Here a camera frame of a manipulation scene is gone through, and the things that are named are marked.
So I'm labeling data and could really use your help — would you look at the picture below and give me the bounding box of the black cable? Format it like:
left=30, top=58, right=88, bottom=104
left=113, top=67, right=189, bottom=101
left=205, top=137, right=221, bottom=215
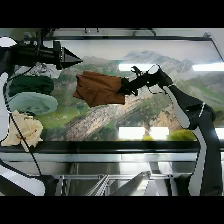
left=2, top=78, right=43, bottom=177

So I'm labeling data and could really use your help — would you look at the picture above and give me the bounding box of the silver frame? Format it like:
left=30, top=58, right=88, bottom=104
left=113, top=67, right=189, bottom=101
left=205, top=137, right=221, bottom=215
left=0, top=151, right=224, bottom=197

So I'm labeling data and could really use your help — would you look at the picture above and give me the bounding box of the pale green garment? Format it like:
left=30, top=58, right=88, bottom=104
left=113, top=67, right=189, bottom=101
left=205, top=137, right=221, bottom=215
left=7, top=92, right=60, bottom=117

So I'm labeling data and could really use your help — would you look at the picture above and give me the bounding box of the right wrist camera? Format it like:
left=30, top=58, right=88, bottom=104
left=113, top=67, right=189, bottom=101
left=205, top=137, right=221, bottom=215
left=130, top=65, right=143, bottom=79

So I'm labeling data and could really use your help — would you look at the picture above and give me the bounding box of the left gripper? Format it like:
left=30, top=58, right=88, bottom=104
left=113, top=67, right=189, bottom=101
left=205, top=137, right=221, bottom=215
left=35, top=40, right=63, bottom=71

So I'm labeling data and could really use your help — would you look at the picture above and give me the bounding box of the cream garment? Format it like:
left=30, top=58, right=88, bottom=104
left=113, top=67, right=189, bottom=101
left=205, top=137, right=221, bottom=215
left=1, top=110, right=45, bottom=153

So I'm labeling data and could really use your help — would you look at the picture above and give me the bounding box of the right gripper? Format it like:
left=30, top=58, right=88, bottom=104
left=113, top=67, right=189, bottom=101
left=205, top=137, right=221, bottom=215
left=119, top=74, right=148, bottom=97

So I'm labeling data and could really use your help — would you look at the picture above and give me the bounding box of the brown shirt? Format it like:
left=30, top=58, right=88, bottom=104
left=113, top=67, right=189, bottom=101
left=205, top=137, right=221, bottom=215
left=72, top=70, right=127, bottom=109

